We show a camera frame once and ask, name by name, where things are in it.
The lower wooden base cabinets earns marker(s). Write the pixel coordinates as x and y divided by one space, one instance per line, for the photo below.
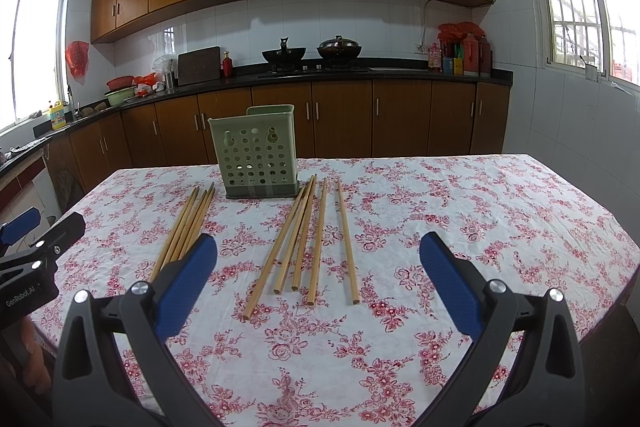
333 119

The red bag over condiments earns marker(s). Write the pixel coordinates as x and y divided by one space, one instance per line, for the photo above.
456 32

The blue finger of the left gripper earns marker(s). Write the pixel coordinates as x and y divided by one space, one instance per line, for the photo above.
13 231

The left window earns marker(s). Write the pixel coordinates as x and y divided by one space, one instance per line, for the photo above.
31 58

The gas stove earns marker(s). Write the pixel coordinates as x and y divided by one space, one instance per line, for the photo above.
313 70

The red basin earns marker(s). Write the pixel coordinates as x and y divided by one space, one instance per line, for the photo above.
120 83

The floral red white tablecloth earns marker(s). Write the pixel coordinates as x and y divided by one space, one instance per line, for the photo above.
378 363

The red plastic bag on wall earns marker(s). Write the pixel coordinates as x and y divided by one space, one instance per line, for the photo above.
76 58

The pink labelled bottle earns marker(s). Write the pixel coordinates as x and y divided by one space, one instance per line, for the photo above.
434 54

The person's left hand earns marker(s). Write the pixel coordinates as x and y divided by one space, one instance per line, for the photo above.
35 372

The orange oil bottle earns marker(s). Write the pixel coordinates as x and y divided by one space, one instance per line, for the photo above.
471 56

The bamboo chopstick group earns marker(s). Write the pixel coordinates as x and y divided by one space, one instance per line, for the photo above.
197 220
174 230
260 284
292 238
175 253
200 193
352 275
303 232
316 260

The lidded black wok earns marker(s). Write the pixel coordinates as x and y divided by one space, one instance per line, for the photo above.
339 49

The green enamel basin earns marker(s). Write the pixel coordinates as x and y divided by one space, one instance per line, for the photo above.
118 97

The yellow detergent bottle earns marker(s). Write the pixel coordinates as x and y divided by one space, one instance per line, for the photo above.
57 115

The black wok with handle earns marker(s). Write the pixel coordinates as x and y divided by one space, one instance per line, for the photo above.
285 57

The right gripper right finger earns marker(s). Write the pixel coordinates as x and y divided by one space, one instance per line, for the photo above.
546 383

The red bottle on counter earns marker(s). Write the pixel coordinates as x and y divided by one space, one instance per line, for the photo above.
227 65

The dark wooden cutting board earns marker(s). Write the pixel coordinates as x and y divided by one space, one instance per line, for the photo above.
199 66

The black stone countertop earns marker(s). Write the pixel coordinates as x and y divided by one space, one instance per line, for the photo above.
246 76

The green perforated utensil holder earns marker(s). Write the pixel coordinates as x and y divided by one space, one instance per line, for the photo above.
256 152

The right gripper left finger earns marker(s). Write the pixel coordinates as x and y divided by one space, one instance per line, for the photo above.
91 386

